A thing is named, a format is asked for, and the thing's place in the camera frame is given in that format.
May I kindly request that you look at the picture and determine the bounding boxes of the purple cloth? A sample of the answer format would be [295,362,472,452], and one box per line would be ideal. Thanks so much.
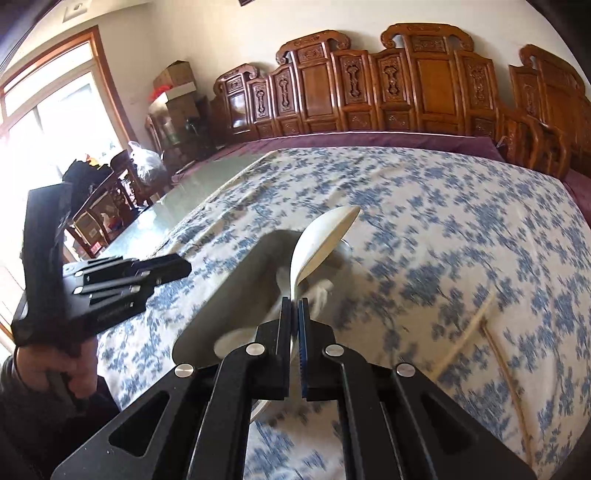
[173,130,591,222]

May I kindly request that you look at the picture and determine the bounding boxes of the white flat box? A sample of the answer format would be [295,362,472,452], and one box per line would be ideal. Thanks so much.
[148,83,200,106]

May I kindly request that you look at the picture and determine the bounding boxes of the carved wooden armchair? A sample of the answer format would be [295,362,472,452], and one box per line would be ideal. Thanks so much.
[496,44,591,185]

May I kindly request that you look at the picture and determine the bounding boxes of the wooden framed window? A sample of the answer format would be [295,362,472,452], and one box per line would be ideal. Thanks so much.
[0,25,134,296]

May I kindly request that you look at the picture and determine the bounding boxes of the dark wooden chair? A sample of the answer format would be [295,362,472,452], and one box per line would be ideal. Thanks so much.
[108,148,155,208]
[69,174,141,259]

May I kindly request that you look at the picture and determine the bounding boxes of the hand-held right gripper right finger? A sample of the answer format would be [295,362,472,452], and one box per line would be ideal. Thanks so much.
[299,298,539,480]

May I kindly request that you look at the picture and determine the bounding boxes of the black clothes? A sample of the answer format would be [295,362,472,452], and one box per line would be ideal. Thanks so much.
[62,159,114,204]

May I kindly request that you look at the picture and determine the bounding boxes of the clear plastic bag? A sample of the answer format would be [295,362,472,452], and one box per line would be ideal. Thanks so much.
[127,141,165,186]

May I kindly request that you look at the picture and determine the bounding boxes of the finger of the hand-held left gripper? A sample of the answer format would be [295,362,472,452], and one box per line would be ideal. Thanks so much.
[62,253,192,330]

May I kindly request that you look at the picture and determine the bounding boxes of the carved wooden sofa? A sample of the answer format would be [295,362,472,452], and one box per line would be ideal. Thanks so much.
[210,23,504,145]

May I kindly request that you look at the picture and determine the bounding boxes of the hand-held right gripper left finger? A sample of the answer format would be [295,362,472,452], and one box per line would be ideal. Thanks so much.
[50,298,293,480]

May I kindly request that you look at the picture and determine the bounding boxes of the blue floral tablecloth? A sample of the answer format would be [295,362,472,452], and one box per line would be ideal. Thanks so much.
[95,147,591,480]

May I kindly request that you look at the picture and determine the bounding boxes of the large white spoon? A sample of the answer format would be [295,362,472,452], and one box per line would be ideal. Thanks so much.
[287,205,362,361]

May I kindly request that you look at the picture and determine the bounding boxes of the person's left hand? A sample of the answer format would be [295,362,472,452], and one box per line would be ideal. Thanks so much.
[14,339,101,401]

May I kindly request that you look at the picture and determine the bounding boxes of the grey metal tray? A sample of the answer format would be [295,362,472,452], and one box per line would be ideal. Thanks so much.
[172,229,358,423]

